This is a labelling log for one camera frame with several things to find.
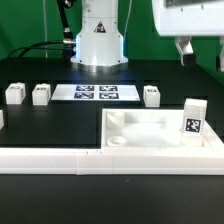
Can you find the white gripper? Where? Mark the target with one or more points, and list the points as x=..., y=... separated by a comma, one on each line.
x=184, y=18

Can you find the white square table top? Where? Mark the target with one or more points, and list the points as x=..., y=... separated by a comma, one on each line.
x=141, y=128

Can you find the white L-shaped fence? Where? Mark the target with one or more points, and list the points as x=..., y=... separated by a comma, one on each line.
x=208, y=159

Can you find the white sheet with markers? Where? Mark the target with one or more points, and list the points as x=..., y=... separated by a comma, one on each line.
x=72, y=92

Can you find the white block at left edge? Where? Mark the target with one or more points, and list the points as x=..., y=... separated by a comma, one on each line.
x=1, y=119

